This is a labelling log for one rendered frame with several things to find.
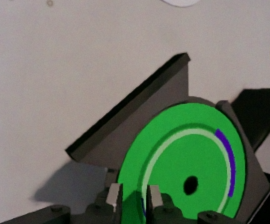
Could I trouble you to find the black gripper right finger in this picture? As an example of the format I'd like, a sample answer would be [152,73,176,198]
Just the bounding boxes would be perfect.
[145,185,244,224]

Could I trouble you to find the white disc with centre hole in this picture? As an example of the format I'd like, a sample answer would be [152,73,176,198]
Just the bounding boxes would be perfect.
[162,0,199,7]

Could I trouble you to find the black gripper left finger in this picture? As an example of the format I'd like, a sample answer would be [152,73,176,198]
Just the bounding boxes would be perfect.
[0,183,123,224]

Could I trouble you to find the green-labelled cd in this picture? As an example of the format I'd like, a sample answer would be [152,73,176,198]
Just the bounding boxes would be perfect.
[117,103,245,224]

